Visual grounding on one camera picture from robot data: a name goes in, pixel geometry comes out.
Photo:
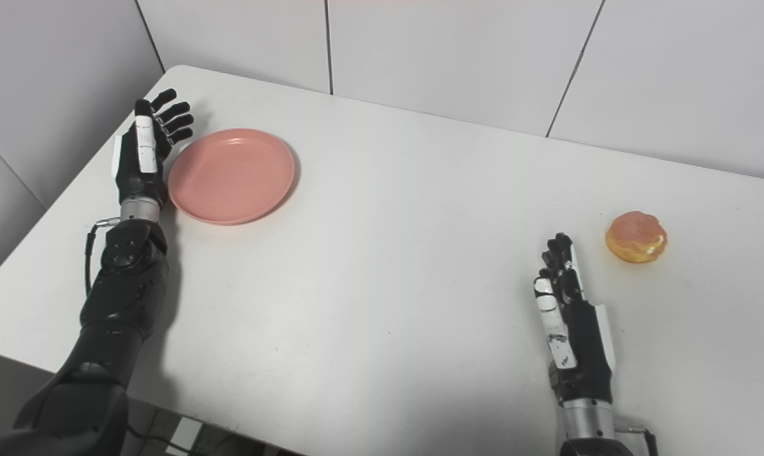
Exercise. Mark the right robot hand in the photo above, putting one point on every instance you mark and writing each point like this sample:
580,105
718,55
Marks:
578,342

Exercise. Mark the cream puff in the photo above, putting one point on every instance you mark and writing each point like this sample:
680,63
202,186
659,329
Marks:
635,237

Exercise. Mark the pink plate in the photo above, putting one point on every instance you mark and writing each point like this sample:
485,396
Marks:
231,176

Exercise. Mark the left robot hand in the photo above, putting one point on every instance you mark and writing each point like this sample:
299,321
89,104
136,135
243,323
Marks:
142,164

